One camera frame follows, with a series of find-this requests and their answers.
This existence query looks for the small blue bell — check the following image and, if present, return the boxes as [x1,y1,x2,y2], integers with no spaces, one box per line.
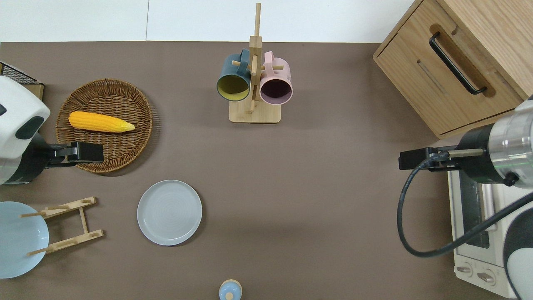
[219,279,243,300]

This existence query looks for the pink mug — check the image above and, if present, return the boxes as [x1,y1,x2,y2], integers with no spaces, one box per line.
[259,51,294,105]

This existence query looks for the yellow corn cob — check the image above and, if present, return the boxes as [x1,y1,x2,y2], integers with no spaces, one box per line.
[68,111,136,133]

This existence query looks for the wooden cabinet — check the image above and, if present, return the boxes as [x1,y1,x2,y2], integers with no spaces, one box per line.
[373,0,533,140]

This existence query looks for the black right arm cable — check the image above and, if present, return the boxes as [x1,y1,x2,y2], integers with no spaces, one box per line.
[396,148,533,258]

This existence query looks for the brown wicker basket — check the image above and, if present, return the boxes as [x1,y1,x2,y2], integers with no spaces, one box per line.
[55,78,154,174]

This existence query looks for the teal mug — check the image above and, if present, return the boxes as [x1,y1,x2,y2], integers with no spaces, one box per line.
[216,49,252,102]

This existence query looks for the wire and wood shelf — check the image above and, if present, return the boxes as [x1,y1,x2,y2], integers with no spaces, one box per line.
[0,62,44,100]

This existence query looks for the wooden plate rack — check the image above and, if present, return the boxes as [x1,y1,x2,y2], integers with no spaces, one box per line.
[20,196,105,256]

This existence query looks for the wooden mug tree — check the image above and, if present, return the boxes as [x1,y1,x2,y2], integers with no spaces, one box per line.
[229,3,281,124]

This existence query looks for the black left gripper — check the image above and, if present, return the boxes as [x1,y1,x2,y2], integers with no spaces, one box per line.
[44,142,104,168]

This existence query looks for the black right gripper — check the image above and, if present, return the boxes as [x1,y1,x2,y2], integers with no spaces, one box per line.
[399,146,461,171]

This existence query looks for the black cabinet handle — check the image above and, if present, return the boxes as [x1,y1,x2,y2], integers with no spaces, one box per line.
[429,32,488,95]

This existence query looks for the white toaster oven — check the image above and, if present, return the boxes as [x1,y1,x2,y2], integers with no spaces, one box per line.
[448,169,533,299]

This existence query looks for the gray round plate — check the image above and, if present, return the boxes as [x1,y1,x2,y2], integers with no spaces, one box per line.
[137,180,203,246]

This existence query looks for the light blue plate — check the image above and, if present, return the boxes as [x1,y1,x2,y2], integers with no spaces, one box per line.
[0,201,50,279]

